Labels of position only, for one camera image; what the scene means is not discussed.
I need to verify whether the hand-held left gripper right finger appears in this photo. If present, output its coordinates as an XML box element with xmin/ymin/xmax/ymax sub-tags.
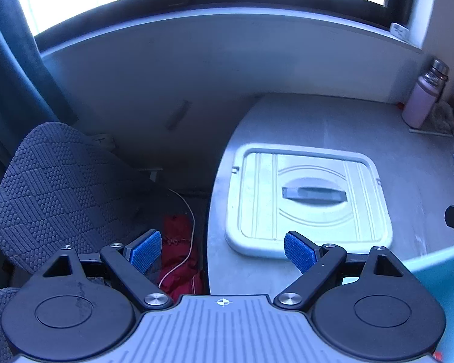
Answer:
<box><xmin>273</xmin><ymin>230</ymin><xmax>406</xmax><ymax>313</ymax></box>

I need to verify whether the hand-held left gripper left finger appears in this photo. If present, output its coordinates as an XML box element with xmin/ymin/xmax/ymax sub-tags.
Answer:
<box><xmin>41</xmin><ymin>229</ymin><xmax>174</xmax><ymax>309</ymax></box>

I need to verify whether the grey desktop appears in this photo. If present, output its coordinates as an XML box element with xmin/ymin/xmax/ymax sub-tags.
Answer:
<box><xmin>207</xmin><ymin>94</ymin><xmax>454</xmax><ymax>300</ymax></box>

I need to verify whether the white plastic box lid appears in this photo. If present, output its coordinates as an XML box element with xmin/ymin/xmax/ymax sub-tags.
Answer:
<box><xmin>224</xmin><ymin>143</ymin><xmax>393</xmax><ymax>260</ymax></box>

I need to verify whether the red cloth bag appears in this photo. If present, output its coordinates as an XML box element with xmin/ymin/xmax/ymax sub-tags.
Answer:
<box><xmin>157</xmin><ymin>214</ymin><xmax>205</xmax><ymax>303</ymax></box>

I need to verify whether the light blue plastic bin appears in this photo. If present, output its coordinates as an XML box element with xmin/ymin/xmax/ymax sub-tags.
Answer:
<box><xmin>400</xmin><ymin>234</ymin><xmax>454</xmax><ymax>363</ymax></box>

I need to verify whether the white thin stick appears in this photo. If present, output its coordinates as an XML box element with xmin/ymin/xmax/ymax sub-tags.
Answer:
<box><xmin>409</xmin><ymin>129</ymin><xmax>453</xmax><ymax>137</ymax></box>

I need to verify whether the grey fabric chair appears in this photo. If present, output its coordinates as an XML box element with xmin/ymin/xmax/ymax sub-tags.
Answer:
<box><xmin>0</xmin><ymin>122</ymin><xmax>163</xmax><ymax>363</ymax></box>

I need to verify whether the pink thermos bottle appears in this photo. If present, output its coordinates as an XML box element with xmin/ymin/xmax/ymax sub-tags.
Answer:
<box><xmin>402</xmin><ymin>58</ymin><xmax>449</xmax><ymax>129</ymax></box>

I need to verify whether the teal curtain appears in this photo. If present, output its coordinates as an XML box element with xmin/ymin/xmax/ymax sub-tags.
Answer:
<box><xmin>0</xmin><ymin>0</ymin><xmax>78</xmax><ymax>182</ymax></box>

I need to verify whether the white cable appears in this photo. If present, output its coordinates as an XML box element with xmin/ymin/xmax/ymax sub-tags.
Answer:
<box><xmin>158</xmin><ymin>188</ymin><xmax>196</xmax><ymax>289</ymax></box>

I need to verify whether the white wall socket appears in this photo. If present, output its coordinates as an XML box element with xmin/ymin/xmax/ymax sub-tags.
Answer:
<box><xmin>389</xmin><ymin>22</ymin><xmax>409</xmax><ymax>41</ymax></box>

